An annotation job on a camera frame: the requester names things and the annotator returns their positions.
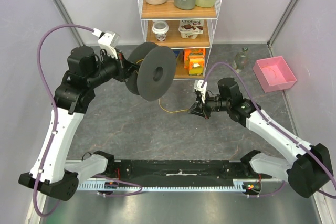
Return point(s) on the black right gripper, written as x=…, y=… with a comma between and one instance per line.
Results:
x=205, y=107

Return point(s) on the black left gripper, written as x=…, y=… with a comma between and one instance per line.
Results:
x=125, y=67

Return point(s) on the black cable spool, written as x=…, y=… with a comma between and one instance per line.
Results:
x=157, y=67

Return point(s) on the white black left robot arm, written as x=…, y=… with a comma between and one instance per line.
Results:
x=51, y=175

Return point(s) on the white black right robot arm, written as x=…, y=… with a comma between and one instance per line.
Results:
x=305, y=167

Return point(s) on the yellow green sponge pack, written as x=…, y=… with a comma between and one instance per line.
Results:
x=196, y=66

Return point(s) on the white yogurt cup with lid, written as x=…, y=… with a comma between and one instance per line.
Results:
x=160, y=29

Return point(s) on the orange snack box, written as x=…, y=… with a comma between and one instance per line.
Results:
x=192, y=52

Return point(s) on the clear glass bottle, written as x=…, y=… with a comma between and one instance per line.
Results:
x=240, y=60

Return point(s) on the Chobani yogurt tub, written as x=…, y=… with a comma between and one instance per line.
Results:
x=191, y=28

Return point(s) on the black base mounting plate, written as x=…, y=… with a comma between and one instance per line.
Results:
x=179, y=173

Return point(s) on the pink plastic bin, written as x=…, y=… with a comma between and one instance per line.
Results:
x=274, y=74

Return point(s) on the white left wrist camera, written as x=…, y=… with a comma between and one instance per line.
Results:
x=108, y=41

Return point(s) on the white wire wooden shelf rack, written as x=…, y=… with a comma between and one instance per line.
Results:
x=172, y=15

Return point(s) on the slotted cable duct rail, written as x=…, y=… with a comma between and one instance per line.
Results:
x=105, y=186

